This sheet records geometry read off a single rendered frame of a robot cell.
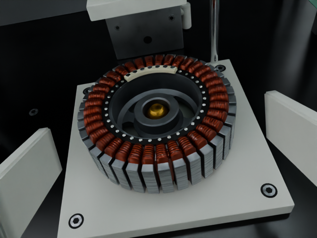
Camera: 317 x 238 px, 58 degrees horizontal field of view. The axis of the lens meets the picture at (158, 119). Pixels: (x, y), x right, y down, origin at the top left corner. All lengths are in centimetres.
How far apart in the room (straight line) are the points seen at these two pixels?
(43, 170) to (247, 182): 13
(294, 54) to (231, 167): 16
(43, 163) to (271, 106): 13
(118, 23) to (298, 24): 20
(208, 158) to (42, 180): 9
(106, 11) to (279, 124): 12
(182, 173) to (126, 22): 18
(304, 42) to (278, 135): 18
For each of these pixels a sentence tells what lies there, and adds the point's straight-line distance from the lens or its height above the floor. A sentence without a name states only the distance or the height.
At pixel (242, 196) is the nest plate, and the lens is 20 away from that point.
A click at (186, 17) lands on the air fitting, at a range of 32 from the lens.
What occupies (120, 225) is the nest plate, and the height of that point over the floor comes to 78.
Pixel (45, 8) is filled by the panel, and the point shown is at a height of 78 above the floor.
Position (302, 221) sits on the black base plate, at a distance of 21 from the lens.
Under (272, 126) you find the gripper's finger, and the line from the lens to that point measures 17.
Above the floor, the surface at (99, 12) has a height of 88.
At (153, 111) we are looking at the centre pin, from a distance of 20.
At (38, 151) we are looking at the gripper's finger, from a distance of 17.
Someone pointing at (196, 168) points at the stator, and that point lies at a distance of 18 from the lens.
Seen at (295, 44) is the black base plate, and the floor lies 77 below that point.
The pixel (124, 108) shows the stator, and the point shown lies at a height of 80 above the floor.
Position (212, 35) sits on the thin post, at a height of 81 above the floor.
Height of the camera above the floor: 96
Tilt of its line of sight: 48 degrees down
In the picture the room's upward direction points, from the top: 11 degrees counter-clockwise
